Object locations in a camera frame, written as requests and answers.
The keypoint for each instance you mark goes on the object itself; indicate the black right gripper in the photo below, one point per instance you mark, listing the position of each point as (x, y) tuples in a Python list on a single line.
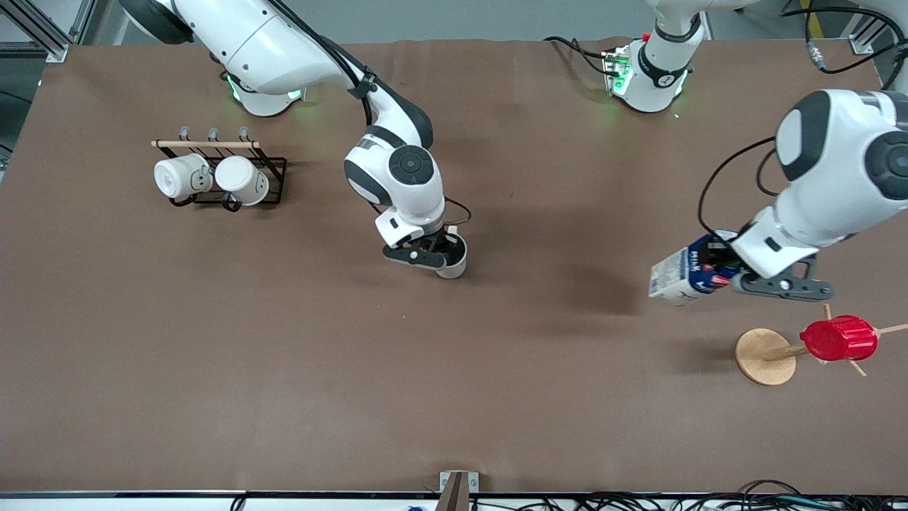
[(447, 248)]

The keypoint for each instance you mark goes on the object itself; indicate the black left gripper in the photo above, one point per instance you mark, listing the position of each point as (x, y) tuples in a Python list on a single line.
[(725, 256)]

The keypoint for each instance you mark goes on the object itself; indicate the blue white milk carton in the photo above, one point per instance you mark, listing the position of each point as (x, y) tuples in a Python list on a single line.
[(677, 280)]

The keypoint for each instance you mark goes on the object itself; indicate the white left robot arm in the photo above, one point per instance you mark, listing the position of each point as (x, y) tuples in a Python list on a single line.
[(837, 177)]

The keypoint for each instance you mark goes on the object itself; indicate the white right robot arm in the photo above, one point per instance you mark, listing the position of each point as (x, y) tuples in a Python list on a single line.
[(269, 50)]

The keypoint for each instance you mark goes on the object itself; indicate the red ribbed cup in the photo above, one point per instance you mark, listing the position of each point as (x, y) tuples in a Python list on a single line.
[(838, 338)]

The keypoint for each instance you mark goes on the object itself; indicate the wooden mug tree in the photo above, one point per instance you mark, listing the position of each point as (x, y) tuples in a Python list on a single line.
[(765, 356)]

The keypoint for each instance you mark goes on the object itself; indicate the white mug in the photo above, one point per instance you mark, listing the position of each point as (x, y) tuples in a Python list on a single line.
[(177, 177), (242, 179)]

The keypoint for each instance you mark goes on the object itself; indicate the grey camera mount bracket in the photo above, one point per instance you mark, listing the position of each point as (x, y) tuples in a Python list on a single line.
[(457, 486)]

